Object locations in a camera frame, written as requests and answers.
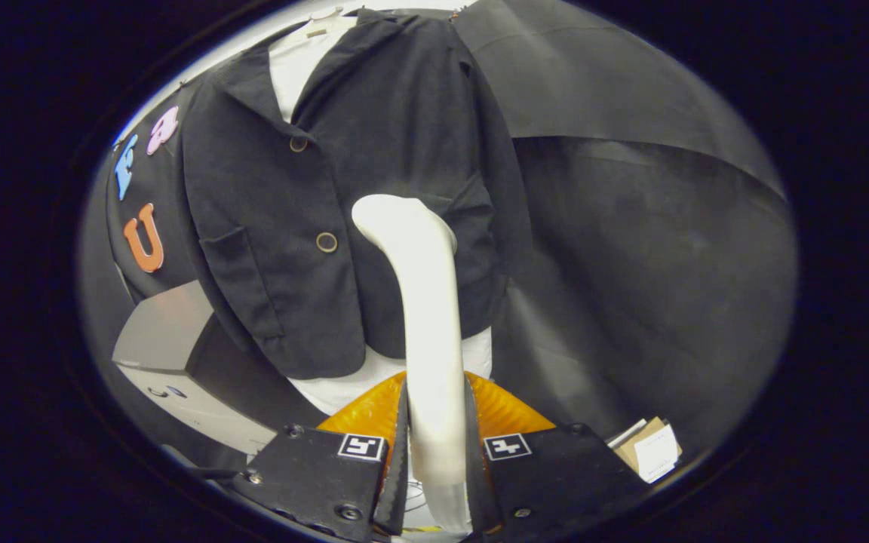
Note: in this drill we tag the cardboard box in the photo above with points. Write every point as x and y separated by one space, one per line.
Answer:
653 452

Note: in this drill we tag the black backdrop cloth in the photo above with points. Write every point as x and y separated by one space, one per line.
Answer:
631 264

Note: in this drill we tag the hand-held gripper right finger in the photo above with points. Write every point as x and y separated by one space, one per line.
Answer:
555 475

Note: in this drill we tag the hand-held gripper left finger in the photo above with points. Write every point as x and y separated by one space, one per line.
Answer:
321 475

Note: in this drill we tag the grey drawer cabinet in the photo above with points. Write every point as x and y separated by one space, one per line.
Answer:
163 324

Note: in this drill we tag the black jacket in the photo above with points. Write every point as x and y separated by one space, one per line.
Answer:
374 136

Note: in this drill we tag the white mannequin torso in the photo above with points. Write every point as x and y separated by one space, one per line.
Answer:
295 68

